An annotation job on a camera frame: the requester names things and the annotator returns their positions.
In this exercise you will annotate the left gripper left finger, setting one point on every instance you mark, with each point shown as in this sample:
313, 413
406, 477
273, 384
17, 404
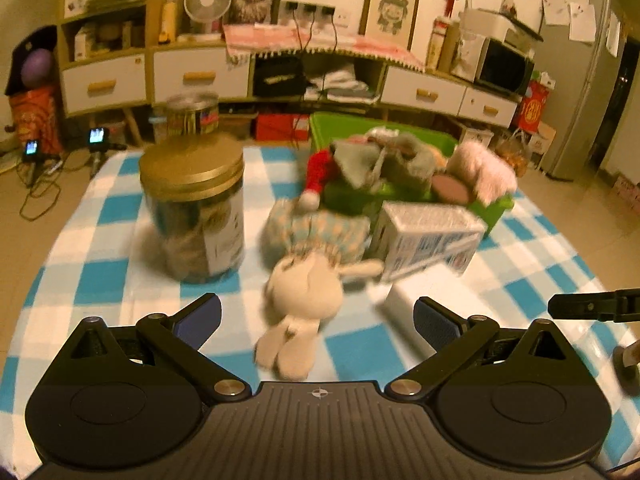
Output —
177, 339

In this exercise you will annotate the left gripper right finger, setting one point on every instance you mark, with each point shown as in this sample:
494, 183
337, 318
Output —
458, 342

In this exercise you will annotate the beige bunny doll blue dress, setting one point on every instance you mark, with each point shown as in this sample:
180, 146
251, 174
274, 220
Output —
317, 251

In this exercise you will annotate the pink plush toy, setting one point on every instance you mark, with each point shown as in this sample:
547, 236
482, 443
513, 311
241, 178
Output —
489, 176

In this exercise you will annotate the grey plush toy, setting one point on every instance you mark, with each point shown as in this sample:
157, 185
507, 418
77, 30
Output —
403, 161

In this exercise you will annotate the white foam sponge block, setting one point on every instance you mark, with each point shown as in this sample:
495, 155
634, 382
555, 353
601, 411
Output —
397, 308

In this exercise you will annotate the blue white checkered cloth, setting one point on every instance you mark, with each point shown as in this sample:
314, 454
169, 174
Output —
104, 263

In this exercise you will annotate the blue white milk carton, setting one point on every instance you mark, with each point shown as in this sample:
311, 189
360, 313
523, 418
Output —
410, 237

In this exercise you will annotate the gold lid cookie jar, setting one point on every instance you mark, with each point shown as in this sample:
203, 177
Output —
193, 187

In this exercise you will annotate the green plastic bin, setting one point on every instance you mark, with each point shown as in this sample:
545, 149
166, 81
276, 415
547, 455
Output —
338, 195

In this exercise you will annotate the bag of oranges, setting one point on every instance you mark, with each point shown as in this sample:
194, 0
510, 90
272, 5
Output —
514, 150

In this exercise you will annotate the metal tin can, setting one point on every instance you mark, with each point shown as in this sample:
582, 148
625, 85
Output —
192, 114

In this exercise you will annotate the red storage box under cabinet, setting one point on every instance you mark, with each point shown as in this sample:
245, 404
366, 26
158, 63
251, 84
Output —
281, 127

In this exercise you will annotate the red gift box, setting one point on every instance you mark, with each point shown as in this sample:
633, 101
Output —
35, 118

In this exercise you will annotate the silver refrigerator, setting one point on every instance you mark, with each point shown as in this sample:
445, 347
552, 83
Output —
581, 49

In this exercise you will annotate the black microwave oven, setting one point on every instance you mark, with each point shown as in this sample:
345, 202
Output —
502, 68

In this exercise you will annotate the black box on shelf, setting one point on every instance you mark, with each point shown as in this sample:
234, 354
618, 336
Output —
279, 76

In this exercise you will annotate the wooden tv cabinet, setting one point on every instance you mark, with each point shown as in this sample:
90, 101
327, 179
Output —
164, 66

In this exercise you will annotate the pink table runner cloth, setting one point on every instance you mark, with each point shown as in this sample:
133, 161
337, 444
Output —
264, 41

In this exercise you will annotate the purple ball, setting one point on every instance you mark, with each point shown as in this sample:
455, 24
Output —
37, 67

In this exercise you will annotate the white desk fan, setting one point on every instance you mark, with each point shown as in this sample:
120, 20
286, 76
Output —
206, 16

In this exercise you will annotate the cartoon girl picture frame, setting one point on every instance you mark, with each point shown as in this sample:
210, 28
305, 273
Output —
389, 20

